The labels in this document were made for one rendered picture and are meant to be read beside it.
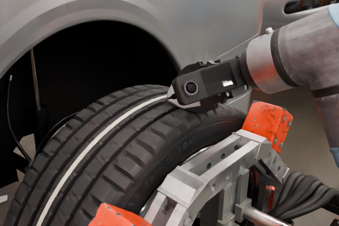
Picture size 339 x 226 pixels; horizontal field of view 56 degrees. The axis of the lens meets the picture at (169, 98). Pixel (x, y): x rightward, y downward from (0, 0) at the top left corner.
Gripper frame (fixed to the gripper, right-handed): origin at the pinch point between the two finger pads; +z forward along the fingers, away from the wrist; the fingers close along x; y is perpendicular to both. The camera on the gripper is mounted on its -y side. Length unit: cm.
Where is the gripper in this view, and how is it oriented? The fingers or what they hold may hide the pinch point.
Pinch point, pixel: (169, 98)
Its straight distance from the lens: 63.9
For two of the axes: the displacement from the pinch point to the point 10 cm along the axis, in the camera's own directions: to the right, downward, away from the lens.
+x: -3.3, -9.4, -0.1
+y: 6.8, -2.5, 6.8
